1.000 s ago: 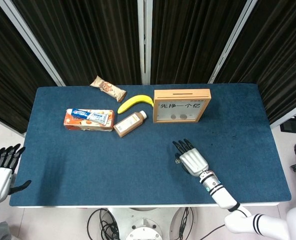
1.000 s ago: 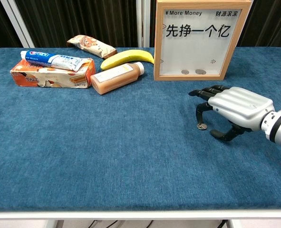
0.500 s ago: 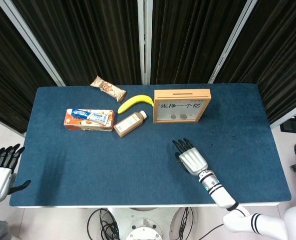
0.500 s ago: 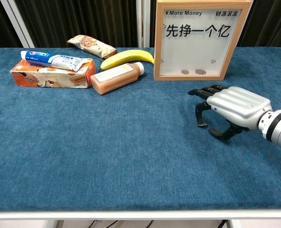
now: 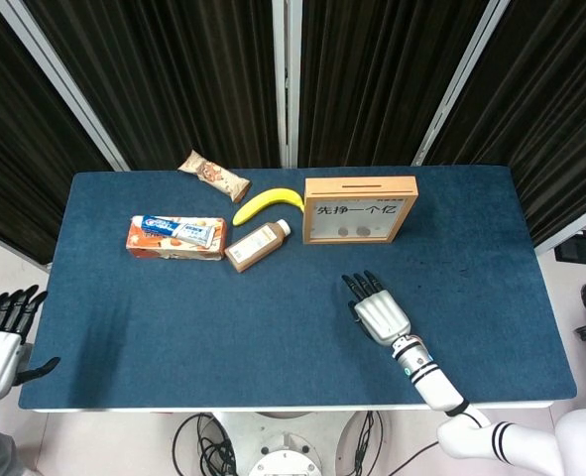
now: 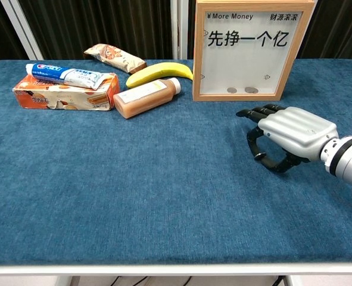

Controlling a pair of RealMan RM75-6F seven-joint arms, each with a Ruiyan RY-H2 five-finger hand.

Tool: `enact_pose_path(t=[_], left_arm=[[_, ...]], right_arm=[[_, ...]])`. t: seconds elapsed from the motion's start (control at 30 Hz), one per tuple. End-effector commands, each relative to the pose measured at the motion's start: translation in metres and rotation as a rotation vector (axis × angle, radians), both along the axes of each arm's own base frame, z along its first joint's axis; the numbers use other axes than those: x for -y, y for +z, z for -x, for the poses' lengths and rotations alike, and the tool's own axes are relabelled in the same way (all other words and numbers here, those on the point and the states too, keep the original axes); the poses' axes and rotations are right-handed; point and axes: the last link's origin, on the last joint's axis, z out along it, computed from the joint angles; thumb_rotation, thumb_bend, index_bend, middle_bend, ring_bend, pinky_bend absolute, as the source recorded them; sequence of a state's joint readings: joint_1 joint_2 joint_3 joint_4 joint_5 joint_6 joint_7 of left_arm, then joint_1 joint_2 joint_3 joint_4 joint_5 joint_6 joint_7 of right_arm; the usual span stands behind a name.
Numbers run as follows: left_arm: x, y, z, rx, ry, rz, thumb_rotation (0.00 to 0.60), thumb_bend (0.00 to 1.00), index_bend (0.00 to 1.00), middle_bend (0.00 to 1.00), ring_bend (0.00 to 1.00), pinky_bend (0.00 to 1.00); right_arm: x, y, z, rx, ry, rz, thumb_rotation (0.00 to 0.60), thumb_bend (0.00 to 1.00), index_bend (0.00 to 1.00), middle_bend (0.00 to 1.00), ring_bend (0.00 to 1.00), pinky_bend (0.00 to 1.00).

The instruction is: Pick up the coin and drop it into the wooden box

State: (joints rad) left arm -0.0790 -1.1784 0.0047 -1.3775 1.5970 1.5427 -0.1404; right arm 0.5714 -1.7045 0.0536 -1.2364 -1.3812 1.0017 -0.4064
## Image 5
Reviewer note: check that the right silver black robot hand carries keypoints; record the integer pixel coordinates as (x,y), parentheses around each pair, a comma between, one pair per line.
(382,317)

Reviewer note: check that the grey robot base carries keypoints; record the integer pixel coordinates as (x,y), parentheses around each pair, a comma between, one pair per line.
(282,446)

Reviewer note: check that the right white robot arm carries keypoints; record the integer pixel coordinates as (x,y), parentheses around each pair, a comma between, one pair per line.
(436,384)

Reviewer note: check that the brown drink bottle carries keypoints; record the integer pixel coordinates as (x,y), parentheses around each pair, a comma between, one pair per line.
(255,245)

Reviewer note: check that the blue table cloth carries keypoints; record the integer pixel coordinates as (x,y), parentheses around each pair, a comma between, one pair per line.
(223,322)

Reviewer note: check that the yellow banana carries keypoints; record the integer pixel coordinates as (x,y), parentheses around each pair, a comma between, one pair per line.
(263,203)

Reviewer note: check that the orange snack box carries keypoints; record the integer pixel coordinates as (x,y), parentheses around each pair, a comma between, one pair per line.
(173,250)

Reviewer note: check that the black keyboard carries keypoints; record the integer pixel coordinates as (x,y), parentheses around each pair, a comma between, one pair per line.
(582,248)

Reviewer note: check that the dark curtain panel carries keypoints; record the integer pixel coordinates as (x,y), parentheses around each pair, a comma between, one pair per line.
(545,99)
(372,74)
(15,149)
(173,74)

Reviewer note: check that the beige snack bar wrapper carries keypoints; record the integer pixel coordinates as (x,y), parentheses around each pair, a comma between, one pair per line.
(215,176)

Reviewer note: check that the white blue toothpaste tube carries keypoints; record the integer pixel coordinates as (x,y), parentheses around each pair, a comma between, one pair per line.
(173,229)

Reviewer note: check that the wooden coin box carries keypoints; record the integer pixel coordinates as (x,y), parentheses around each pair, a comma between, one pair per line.
(357,191)

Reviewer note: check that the white partition frame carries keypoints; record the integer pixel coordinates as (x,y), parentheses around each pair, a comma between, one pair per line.
(59,79)
(570,228)
(286,79)
(456,89)

